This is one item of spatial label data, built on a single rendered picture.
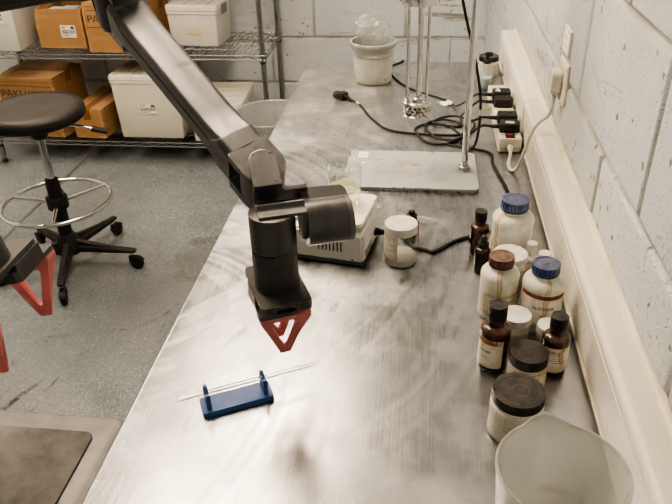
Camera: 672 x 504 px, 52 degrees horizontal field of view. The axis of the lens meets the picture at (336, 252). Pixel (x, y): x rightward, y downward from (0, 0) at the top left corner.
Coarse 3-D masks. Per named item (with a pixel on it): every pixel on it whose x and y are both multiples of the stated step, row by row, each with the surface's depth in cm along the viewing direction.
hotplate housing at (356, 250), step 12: (372, 216) 128; (360, 228) 124; (372, 228) 128; (300, 240) 126; (360, 240) 122; (372, 240) 130; (300, 252) 128; (312, 252) 127; (324, 252) 126; (336, 252) 125; (348, 252) 124; (360, 252) 124; (360, 264) 125
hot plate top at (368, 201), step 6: (366, 198) 130; (372, 198) 130; (360, 204) 128; (366, 204) 128; (372, 204) 128; (354, 210) 126; (360, 210) 126; (366, 210) 126; (360, 216) 124; (366, 216) 124; (360, 222) 122
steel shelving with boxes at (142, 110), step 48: (192, 0) 326; (0, 48) 325; (48, 48) 331; (96, 48) 320; (192, 48) 322; (0, 96) 343; (96, 96) 354; (144, 96) 331; (240, 96) 336; (0, 144) 351; (96, 144) 344
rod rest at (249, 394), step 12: (204, 384) 95; (252, 384) 99; (264, 384) 96; (204, 396) 95; (216, 396) 97; (228, 396) 97; (240, 396) 97; (252, 396) 97; (264, 396) 97; (204, 408) 95; (216, 408) 95; (228, 408) 95; (240, 408) 96
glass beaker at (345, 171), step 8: (336, 160) 126; (344, 160) 126; (352, 160) 126; (328, 168) 123; (336, 168) 127; (344, 168) 127; (352, 168) 127; (360, 168) 123; (328, 176) 124; (336, 176) 122; (344, 176) 122; (352, 176) 122; (360, 176) 124; (328, 184) 125; (344, 184) 123; (352, 184) 123; (360, 184) 125; (352, 192) 124; (360, 192) 126; (352, 200) 125; (360, 200) 127
